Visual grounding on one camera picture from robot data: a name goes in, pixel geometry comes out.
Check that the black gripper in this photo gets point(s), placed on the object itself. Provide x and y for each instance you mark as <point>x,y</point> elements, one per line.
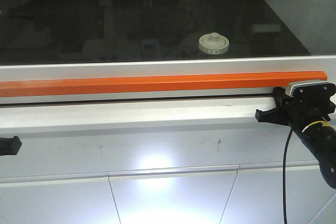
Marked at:
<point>297,112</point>

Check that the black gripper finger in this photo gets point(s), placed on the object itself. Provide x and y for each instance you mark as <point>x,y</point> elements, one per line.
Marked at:
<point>10,146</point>

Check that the orange sash handle bar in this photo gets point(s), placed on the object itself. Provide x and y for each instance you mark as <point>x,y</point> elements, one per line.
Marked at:
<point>155,83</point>

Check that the glass jar with beige lid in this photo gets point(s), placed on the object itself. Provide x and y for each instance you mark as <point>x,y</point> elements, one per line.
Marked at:
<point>213,44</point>

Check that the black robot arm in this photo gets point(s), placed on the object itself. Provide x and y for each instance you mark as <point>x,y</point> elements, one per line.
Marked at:
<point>319,139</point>

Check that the white fume hood base cabinet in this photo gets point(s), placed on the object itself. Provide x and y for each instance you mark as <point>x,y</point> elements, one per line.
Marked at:
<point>175,161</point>

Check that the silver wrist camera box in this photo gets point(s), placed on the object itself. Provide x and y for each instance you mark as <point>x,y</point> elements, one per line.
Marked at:
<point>310,89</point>

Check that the white fume hood sash frame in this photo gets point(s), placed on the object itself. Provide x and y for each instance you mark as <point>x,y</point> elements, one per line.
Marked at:
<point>161,68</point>

